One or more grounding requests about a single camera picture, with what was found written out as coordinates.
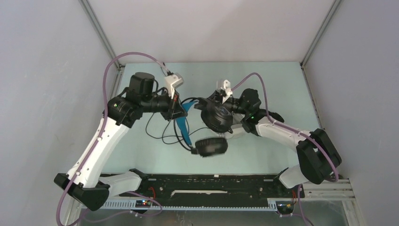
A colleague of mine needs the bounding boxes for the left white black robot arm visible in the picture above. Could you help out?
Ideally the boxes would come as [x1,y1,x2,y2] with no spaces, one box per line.
[54,72,187,211]

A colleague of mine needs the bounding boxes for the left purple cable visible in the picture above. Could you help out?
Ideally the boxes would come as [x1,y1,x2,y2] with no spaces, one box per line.
[55,52,172,226]

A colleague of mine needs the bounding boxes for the black blue headphone cable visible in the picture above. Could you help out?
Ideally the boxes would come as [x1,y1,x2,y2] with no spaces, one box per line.
[144,62,200,145]

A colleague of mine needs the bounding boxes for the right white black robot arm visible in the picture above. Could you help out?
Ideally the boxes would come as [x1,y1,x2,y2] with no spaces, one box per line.
[215,88,342,197]

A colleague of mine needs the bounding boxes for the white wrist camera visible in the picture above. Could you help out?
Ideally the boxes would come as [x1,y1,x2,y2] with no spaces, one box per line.
[164,73,184,99]
[216,79,233,104]

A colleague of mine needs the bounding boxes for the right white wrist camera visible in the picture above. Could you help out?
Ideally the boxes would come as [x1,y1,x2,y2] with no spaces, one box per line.
[216,79,233,104]

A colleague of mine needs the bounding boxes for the black blue headphones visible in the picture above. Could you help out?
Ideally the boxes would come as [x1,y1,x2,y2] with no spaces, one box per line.
[176,98,233,157]

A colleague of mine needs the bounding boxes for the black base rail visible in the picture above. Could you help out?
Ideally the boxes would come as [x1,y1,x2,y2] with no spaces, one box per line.
[137,174,305,208]

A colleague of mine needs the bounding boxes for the white headphones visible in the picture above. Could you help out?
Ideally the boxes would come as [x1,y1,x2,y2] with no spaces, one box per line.
[217,114,247,139]

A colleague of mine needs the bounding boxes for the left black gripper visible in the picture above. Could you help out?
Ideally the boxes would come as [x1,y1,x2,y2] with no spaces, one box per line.
[141,87,188,122]

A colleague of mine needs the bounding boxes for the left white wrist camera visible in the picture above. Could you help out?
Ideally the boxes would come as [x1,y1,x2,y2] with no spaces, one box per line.
[164,73,184,99]

